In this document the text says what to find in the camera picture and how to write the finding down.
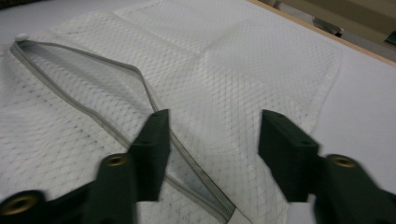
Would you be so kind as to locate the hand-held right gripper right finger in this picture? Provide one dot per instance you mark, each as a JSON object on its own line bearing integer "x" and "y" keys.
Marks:
{"x": 286, "y": 155}

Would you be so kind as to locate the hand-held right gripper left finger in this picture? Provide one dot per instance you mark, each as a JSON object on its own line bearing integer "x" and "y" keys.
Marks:
{"x": 149, "y": 161}

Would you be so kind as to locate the white cloth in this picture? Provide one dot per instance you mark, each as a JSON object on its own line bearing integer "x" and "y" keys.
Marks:
{"x": 218, "y": 93}

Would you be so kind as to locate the white table cover sheet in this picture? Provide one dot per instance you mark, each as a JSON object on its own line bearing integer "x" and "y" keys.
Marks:
{"x": 358, "y": 109}

